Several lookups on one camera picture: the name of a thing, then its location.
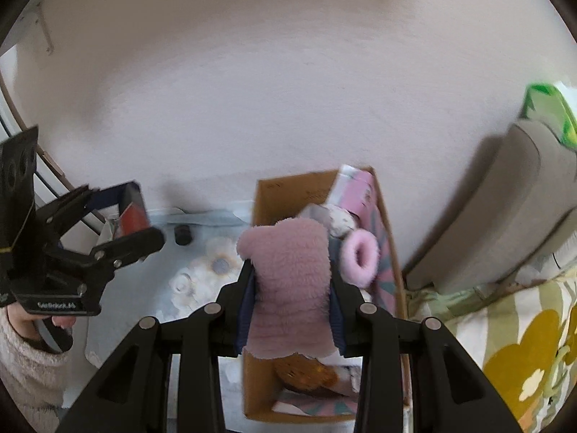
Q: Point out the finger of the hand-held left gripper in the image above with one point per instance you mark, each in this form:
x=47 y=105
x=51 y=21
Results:
x=126 y=246
x=76 y=200

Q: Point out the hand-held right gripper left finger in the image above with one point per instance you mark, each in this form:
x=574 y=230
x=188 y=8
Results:
x=245 y=320

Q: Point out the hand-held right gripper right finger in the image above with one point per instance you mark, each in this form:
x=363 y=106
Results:
x=338 y=324

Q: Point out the small red blue box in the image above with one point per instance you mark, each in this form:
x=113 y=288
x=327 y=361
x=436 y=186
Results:
x=133 y=216

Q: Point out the pink fluffy sock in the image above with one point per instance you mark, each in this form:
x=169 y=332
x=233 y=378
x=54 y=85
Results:
x=288 y=288
x=349 y=267

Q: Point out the cream dotted sock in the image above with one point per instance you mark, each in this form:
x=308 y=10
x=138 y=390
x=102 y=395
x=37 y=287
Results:
x=340 y=221

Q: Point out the cardboard box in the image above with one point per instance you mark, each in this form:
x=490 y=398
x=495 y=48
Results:
x=279 y=198

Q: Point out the person's left forearm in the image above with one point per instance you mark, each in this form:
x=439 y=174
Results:
x=31 y=379

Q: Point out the person's left hand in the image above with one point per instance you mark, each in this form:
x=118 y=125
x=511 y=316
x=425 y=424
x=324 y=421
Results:
x=63 y=321

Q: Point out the small black object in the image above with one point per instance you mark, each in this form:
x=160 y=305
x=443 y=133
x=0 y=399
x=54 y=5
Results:
x=183 y=234

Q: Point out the brown plush toy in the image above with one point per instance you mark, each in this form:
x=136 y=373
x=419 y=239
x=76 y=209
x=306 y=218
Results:
x=306 y=374

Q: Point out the light blue printed mat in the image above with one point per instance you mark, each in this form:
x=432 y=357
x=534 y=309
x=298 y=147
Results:
x=198 y=270

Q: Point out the pink patterned cloth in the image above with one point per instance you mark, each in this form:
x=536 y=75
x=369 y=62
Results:
x=360 y=194

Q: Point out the grey padded headboard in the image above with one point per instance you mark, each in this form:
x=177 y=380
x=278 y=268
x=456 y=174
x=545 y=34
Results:
x=496 y=216

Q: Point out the floral quilt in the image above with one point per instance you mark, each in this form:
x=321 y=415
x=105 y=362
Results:
x=532 y=347

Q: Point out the green tissue packet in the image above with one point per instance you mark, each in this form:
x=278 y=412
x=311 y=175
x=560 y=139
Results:
x=547 y=108

